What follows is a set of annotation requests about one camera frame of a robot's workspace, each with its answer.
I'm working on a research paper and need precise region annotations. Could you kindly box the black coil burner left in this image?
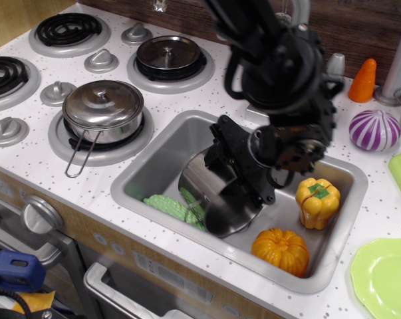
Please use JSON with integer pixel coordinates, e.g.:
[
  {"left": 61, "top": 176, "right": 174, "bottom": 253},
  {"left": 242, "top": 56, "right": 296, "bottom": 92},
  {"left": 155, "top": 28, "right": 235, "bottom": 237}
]
[{"left": 0, "top": 57, "right": 29, "bottom": 96}]

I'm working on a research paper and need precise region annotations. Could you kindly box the silver stove knob middle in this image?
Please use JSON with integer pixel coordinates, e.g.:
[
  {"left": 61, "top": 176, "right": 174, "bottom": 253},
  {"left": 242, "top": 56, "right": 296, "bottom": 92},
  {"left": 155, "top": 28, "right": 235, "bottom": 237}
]
[{"left": 84, "top": 49, "right": 119, "bottom": 74}]

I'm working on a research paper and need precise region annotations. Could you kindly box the silver stove knob back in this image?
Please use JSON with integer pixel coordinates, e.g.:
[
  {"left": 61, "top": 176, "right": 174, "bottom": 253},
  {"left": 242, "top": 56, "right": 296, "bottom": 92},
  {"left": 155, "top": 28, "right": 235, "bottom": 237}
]
[{"left": 121, "top": 23, "right": 153, "bottom": 45}]

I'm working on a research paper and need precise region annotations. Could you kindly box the yellow toy bell pepper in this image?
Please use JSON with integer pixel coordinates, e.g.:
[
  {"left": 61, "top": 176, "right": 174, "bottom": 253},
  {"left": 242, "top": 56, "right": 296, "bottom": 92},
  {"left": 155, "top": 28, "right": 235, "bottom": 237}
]
[{"left": 295, "top": 177, "right": 340, "bottom": 230}]

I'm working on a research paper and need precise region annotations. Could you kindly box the lidded steel saucepan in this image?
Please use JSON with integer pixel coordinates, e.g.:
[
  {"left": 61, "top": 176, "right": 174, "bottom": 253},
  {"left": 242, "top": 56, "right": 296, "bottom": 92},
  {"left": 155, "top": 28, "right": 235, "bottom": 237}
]
[{"left": 62, "top": 80, "right": 154, "bottom": 168}]

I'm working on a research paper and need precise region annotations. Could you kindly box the silver toy faucet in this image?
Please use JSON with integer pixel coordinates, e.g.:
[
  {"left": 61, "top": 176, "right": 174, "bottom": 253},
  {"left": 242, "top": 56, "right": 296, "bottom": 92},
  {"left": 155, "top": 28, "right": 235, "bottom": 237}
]
[{"left": 216, "top": 0, "right": 346, "bottom": 124}]

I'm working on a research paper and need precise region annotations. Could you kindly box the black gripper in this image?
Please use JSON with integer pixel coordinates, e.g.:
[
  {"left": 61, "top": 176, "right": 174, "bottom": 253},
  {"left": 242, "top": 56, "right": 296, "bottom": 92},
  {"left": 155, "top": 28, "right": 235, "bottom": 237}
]
[{"left": 204, "top": 116, "right": 275, "bottom": 205}]

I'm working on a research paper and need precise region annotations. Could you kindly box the orange toy pumpkin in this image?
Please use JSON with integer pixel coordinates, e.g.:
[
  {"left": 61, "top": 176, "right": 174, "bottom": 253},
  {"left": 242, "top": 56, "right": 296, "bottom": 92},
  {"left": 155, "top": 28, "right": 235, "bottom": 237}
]
[{"left": 251, "top": 228, "right": 310, "bottom": 278}]

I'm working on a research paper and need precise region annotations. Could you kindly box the purple striped toy onion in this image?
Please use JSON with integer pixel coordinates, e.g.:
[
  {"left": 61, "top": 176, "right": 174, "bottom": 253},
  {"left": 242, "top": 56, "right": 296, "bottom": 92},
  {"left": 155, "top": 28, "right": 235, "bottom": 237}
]
[{"left": 348, "top": 110, "right": 401, "bottom": 152}]

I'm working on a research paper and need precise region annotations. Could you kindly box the silver oven door handle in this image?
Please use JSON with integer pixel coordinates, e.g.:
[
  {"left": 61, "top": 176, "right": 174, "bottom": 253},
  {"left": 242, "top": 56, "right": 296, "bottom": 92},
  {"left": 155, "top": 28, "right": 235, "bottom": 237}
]
[{"left": 0, "top": 228, "right": 63, "bottom": 269}]

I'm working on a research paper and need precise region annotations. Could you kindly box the dark steel pot lid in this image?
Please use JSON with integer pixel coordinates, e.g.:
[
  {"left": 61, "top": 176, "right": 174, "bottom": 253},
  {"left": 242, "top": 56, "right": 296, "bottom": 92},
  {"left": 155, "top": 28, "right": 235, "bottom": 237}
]
[{"left": 136, "top": 36, "right": 201, "bottom": 70}]

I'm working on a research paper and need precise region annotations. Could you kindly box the grey vertical pole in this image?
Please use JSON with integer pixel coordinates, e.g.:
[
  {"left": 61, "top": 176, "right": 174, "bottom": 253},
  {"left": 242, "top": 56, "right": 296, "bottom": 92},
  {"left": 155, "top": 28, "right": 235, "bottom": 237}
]
[{"left": 373, "top": 38, "right": 401, "bottom": 106}]

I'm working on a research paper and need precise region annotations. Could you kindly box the black coil burner back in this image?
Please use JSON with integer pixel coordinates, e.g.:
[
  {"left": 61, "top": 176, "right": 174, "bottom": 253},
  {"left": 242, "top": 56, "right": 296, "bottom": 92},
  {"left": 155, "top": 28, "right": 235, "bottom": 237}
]
[{"left": 35, "top": 13, "right": 102, "bottom": 47}]

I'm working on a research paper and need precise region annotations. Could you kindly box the black coil burner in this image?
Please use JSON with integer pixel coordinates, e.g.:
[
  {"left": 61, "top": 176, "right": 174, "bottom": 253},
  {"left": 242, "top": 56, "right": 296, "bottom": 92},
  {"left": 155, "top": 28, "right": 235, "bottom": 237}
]
[
  {"left": 35, "top": 13, "right": 102, "bottom": 47},
  {"left": 0, "top": 57, "right": 29, "bottom": 96}
]

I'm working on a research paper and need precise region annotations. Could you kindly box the silver stove knob front-left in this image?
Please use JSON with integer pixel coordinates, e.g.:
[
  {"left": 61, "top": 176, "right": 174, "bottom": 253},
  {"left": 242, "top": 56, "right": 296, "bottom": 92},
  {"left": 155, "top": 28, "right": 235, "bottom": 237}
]
[{"left": 40, "top": 81, "right": 76, "bottom": 107}]

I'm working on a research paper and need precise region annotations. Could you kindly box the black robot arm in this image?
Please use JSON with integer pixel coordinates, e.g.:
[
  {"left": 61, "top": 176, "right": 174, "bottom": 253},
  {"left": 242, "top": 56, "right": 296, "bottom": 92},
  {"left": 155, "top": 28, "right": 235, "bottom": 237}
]
[{"left": 204, "top": 1, "right": 344, "bottom": 206}]

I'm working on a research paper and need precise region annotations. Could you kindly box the blue clamp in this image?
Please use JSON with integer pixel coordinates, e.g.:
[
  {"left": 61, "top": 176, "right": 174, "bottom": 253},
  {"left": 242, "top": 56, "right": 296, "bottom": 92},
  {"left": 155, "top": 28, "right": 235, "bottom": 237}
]
[{"left": 0, "top": 250, "right": 47, "bottom": 292}]

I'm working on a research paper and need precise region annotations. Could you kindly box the silver oven knob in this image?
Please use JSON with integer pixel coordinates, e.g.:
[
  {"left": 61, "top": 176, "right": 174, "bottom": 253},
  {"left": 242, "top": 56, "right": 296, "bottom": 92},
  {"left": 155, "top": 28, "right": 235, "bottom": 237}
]
[{"left": 21, "top": 195, "right": 64, "bottom": 235}]

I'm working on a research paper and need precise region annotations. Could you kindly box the grey sink basin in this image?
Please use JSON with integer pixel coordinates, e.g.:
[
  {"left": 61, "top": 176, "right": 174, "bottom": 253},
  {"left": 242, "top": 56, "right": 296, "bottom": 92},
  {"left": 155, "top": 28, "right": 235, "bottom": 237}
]
[{"left": 111, "top": 111, "right": 368, "bottom": 294}]

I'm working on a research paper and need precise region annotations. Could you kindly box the silver stove knob near-left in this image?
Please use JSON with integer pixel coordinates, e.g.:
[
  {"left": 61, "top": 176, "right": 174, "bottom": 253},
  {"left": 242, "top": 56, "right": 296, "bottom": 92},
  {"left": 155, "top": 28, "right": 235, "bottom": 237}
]
[{"left": 0, "top": 117, "right": 29, "bottom": 147}]

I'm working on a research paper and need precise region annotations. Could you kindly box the orange toy carrot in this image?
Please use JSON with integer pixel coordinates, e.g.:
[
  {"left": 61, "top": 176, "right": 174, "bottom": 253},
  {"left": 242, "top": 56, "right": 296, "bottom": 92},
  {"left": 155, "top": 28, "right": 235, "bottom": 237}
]
[{"left": 348, "top": 58, "right": 377, "bottom": 103}]

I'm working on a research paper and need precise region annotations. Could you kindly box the green plastic plate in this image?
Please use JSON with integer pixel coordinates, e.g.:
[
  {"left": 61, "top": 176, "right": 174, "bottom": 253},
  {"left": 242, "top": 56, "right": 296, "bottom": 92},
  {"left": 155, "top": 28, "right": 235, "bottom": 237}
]
[{"left": 350, "top": 238, "right": 401, "bottom": 318}]

